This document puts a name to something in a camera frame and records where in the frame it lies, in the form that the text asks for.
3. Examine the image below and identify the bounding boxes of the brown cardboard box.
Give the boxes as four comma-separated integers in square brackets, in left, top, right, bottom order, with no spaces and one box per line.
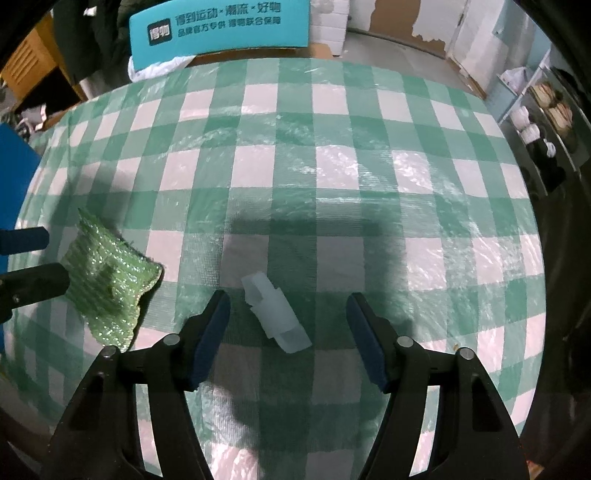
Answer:
[190,45,341,61]

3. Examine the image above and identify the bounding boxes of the green white checked tablecloth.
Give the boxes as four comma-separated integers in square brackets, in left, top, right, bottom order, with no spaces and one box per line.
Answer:
[0,58,548,480]

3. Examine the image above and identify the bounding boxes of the white door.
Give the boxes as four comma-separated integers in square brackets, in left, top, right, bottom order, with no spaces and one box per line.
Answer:
[449,0,514,95]

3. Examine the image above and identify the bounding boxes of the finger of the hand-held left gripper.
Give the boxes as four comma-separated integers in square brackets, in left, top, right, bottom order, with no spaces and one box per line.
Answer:
[0,227,50,254]
[0,262,71,324]

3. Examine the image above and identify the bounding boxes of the white shoes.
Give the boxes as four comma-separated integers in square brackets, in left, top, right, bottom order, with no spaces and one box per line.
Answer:
[512,106,557,158]

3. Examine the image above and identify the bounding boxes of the black shoes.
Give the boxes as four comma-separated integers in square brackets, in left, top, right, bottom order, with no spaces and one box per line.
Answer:
[531,138,568,186]

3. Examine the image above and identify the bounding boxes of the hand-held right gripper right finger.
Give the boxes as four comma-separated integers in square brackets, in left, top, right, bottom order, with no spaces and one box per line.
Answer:
[347,292,532,480]

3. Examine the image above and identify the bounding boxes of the wooden louvred wardrobe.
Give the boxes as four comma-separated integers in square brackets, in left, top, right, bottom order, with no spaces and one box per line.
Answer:
[0,28,90,112]

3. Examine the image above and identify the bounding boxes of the teal shipping box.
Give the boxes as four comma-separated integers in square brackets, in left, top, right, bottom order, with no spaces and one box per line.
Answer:
[128,0,311,70]

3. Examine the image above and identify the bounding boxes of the white plastic bag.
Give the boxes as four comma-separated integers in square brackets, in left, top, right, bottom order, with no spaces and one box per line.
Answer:
[128,55,195,83]

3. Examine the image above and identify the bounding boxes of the blue-rimmed cardboard box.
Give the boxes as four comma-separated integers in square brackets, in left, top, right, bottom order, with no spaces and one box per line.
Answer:
[0,124,43,188]

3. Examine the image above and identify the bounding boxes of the metal shoe rack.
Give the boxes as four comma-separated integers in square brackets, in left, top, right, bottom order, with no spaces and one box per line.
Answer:
[489,46,591,199]

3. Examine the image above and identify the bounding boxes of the dark olive hanging jacket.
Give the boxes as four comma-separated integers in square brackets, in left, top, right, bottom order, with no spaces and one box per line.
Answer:
[51,0,134,100]

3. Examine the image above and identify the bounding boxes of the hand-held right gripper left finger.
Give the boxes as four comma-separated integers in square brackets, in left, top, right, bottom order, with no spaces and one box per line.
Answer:
[41,291,232,480]

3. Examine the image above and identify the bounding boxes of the green glittery scrub cloth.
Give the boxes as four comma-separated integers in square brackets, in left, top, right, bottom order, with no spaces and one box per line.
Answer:
[61,208,164,349]

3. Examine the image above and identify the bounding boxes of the white translucent plastic piece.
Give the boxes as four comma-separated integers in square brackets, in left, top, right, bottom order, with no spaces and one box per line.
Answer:
[241,272,311,355]

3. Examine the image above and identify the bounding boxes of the beige shoes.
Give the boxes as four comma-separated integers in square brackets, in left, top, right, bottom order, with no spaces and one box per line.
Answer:
[530,82,574,131]

